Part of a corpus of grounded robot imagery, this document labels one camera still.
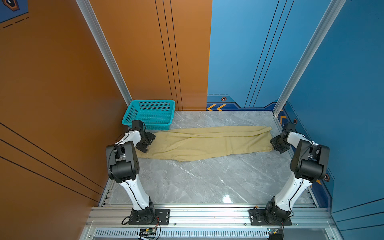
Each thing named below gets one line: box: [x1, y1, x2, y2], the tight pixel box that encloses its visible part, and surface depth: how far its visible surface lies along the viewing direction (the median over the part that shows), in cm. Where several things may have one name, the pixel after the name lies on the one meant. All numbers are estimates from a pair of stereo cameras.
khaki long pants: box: [137, 126, 274, 163], surface depth 103 cm
